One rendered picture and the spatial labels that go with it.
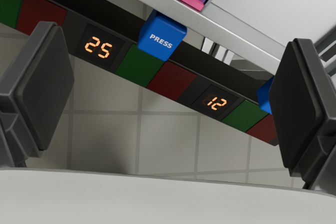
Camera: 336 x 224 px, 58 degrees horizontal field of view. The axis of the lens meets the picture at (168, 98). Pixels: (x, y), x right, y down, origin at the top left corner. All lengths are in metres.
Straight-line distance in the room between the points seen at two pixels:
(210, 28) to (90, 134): 0.77
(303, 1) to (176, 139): 0.81
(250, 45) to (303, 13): 0.04
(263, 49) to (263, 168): 0.98
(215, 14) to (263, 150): 0.98
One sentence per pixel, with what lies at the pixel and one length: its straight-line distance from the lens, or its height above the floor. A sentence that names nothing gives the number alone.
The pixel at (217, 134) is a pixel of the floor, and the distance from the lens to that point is 1.04.
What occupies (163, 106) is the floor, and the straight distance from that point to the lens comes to 0.95.
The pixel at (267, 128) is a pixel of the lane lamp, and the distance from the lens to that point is 0.31.
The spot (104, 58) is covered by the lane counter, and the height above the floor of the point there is 0.65.
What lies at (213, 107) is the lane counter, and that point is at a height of 0.65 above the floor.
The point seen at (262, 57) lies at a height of 0.73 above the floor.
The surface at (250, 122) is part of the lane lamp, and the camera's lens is 0.30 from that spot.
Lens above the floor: 0.90
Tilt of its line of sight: 71 degrees down
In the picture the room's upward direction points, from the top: 108 degrees clockwise
